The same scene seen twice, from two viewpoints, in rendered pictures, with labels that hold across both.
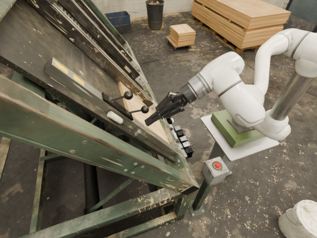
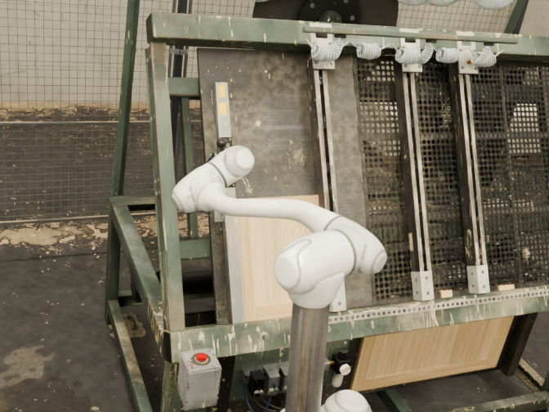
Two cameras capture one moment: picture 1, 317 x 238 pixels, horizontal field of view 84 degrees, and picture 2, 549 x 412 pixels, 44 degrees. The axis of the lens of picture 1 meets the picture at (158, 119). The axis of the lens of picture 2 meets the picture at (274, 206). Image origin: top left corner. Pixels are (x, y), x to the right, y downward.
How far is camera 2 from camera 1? 2.39 m
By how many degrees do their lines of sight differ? 66
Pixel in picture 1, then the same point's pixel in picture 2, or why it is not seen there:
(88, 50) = (314, 129)
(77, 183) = not seen: hidden behind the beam
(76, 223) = (140, 253)
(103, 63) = (316, 155)
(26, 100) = (157, 68)
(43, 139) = (150, 96)
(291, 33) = (343, 224)
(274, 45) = (307, 208)
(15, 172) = not seen: hidden behind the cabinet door
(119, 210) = (150, 285)
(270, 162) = not seen: outside the picture
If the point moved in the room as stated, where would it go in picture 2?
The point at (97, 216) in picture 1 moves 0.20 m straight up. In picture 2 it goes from (145, 268) to (148, 230)
